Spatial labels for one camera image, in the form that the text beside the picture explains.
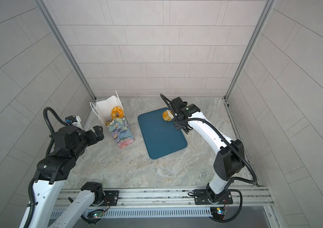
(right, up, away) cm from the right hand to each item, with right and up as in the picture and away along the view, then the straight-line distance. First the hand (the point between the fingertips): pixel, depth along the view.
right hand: (179, 124), depth 83 cm
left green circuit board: (-39, -40, -19) cm, 59 cm away
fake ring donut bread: (-37, +9, +3) cm, 38 cm away
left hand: (-40, 0, -16) cm, 43 cm away
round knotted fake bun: (-8, +4, +16) cm, 18 cm away
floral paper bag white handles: (-34, -2, -5) cm, 34 cm away
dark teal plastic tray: (-11, -10, +10) cm, 18 cm away
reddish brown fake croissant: (-45, 0, +4) cm, 45 cm away
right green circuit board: (+18, -41, -15) cm, 48 cm away
